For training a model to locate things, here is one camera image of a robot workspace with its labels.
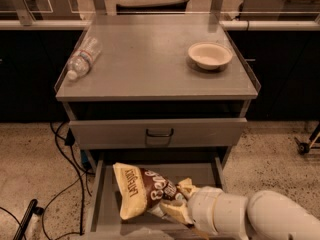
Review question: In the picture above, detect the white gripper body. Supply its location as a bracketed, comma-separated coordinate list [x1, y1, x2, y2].
[187, 186, 223, 235]

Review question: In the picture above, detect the black chair back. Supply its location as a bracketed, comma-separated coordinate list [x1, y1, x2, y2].
[116, 0, 190, 15]

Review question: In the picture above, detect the open middle grey drawer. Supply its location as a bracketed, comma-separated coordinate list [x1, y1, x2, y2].
[83, 156, 225, 240]

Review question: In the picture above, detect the grey drawer cabinet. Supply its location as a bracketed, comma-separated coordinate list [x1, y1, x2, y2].
[54, 13, 262, 240]

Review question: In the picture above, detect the black floor cable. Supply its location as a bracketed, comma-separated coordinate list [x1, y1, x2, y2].
[41, 121, 96, 240]

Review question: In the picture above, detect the closed upper grey drawer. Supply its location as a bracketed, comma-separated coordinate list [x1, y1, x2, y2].
[69, 118, 247, 150]

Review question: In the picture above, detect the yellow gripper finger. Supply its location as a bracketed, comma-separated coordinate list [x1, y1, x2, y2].
[160, 200, 209, 240]
[177, 178, 199, 199]

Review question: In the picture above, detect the clear plastic water bottle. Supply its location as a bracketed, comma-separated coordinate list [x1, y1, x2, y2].
[67, 36, 102, 81]

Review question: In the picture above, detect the black stand with wheel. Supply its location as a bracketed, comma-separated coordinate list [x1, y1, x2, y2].
[294, 121, 320, 155]

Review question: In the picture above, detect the black bar on floor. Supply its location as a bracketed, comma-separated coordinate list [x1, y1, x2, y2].
[13, 199, 44, 240]

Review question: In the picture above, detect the white paper bowl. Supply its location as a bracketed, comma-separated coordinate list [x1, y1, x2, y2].
[188, 42, 233, 70]

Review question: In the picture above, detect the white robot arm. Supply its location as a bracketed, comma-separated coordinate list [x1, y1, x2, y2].
[160, 183, 320, 240]

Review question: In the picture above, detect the brown chip bag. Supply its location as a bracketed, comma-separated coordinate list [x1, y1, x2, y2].
[113, 163, 187, 220]

